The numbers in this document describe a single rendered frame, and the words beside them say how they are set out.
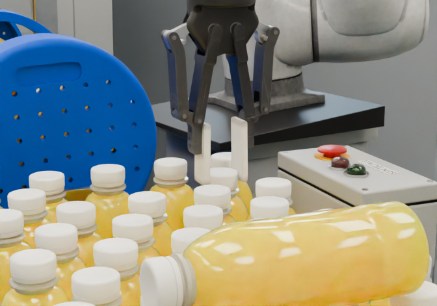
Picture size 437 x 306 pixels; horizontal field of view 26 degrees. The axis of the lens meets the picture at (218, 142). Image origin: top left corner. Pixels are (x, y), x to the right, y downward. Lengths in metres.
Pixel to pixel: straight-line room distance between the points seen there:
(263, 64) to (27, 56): 0.33
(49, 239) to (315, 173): 0.36
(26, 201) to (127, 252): 0.19
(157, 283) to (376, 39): 1.22
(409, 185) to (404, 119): 1.85
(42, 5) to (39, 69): 1.44
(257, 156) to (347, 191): 0.68
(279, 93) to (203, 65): 0.81
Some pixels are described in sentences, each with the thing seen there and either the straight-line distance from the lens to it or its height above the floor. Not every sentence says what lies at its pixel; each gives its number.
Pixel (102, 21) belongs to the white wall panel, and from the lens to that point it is 6.99.
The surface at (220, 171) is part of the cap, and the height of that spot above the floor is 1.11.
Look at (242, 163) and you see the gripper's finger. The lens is 1.06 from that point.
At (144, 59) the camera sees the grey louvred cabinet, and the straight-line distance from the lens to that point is 4.27.
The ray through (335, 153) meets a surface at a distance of 1.15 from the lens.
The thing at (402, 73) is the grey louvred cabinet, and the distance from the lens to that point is 2.88.
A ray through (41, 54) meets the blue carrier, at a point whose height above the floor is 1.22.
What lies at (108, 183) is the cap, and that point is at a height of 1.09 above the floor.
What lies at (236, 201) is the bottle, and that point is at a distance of 1.06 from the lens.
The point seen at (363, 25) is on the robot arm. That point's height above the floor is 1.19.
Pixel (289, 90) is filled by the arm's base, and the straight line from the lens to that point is 1.83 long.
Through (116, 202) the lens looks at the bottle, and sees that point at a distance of 1.08.
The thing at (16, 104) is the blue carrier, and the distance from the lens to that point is 1.23.
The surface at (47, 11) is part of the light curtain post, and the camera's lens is 2.67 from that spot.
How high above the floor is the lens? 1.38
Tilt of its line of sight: 13 degrees down
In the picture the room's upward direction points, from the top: straight up
